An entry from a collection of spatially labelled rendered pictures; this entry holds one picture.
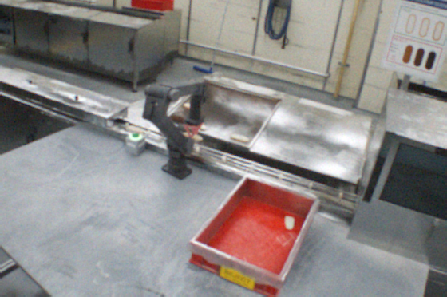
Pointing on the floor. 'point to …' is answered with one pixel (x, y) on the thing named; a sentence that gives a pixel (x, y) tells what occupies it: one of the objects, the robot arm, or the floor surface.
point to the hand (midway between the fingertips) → (192, 135)
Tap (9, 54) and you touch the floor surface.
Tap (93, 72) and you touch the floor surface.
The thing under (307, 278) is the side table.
